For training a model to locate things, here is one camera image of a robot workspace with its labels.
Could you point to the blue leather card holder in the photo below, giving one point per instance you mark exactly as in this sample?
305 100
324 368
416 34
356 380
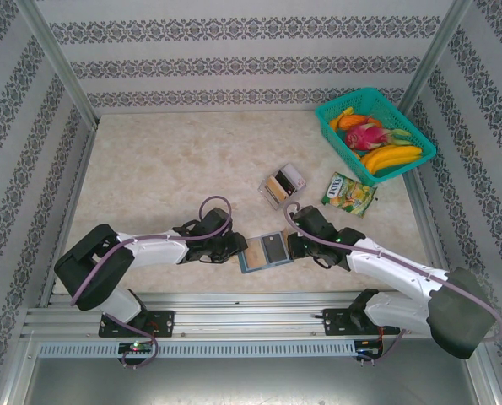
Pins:
244 263

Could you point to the gold credit card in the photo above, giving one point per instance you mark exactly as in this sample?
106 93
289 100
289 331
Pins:
257 255

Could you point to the black credit card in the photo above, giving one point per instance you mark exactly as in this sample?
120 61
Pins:
275 249

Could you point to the clear acrylic card box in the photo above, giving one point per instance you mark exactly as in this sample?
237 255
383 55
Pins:
276 204

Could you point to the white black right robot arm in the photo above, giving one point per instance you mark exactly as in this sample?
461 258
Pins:
385 270

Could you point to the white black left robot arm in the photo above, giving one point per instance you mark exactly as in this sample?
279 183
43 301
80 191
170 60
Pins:
158 253

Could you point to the gold card stack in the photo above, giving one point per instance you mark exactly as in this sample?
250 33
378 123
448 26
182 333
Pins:
275 190

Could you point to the black card stack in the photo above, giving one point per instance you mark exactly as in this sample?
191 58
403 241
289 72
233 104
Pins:
285 182

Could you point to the green candy bag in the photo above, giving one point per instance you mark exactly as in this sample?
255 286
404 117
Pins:
347 195

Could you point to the green plastic basket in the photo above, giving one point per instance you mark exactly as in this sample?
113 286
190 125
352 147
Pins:
339 139

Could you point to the yellow banana bunch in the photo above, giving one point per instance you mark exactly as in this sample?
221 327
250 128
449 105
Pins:
390 158

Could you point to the pink dragon fruit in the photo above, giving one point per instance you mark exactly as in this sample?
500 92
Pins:
362 136

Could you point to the orange mango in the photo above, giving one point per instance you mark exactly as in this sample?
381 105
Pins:
349 121

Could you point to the small yellow fruit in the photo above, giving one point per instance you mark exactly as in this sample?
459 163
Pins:
347 111

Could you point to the small circuit board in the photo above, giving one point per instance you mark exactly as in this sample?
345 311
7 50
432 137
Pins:
136 347
368 350

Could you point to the aluminium mounting rail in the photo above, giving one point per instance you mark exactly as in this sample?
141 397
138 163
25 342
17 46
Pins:
250 314

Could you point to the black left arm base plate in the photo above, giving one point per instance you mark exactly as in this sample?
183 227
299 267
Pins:
164 322

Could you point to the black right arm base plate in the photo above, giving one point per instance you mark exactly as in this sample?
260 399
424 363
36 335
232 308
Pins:
335 321

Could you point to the aluminium frame post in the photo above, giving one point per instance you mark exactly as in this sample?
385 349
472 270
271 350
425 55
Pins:
434 55
60 59

